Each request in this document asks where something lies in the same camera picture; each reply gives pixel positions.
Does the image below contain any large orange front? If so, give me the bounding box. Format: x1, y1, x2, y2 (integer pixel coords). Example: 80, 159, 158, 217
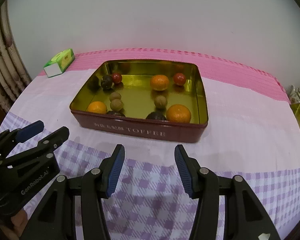
87, 101, 107, 114

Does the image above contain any tan longan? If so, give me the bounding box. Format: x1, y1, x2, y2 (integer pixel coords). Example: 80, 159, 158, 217
109, 92, 121, 102
110, 99, 123, 112

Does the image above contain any dark brown fruit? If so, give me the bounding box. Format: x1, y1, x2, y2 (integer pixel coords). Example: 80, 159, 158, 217
146, 111, 167, 121
101, 75, 113, 90

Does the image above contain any red tomato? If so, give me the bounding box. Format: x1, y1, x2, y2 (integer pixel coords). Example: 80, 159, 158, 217
173, 73, 187, 86
111, 73, 122, 84

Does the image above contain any green longan lone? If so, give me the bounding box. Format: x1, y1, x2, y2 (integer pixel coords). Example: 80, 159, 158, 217
154, 95, 167, 109

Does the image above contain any orange mandarin with stem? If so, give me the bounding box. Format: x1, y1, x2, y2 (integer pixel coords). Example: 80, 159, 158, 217
150, 75, 170, 91

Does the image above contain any person hand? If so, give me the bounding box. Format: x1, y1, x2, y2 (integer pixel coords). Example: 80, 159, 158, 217
0, 209, 29, 240

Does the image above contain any green tissue box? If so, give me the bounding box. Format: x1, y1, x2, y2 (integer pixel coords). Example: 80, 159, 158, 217
43, 48, 75, 77

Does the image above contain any pink purple checkered tablecloth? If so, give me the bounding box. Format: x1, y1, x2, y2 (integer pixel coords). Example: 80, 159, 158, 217
0, 48, 300, 239

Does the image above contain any red toffee tin box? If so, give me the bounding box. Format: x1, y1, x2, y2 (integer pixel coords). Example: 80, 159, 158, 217
69, 60, 209, 142

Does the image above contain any bamboo chair frame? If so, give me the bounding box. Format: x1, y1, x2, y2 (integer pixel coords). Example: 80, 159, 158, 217
0, 1, 32, 113

